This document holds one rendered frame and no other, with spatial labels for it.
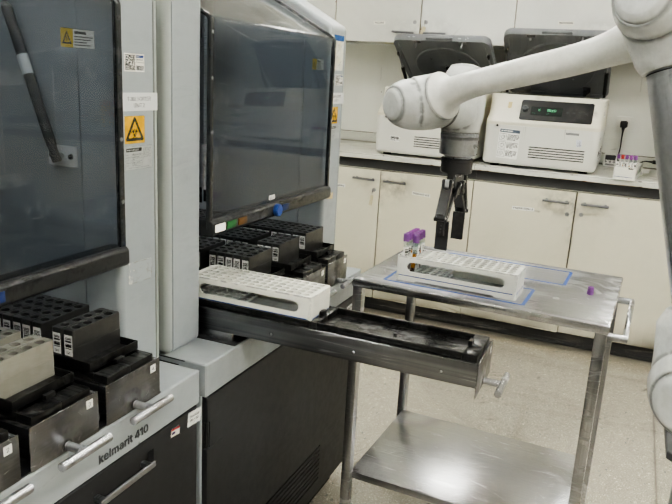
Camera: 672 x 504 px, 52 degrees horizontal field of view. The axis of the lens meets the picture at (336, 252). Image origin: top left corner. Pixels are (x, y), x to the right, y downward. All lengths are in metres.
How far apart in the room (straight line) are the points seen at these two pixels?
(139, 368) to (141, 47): 0.55
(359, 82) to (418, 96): 3.02
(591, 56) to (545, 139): 2.15
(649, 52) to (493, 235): 2.56
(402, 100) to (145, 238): 0.59
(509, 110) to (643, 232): 0.88
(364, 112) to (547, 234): 1.51
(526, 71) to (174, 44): 0.68
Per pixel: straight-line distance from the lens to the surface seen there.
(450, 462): 2.02
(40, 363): 1.16
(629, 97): 4.17
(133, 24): 1.26
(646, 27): 1.15
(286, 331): 1.42
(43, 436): 1.09
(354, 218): 3.88
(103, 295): 1.31
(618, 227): 3.59
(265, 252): 1.68
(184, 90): 1.37
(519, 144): 3.60
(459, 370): 1.31
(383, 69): 4.43
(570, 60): 1.45
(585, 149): 3.57
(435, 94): 1.47
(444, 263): 1.67
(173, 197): 1.36
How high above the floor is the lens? 1.30
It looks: 14 degrees down
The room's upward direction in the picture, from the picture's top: 3 degrees clockwise
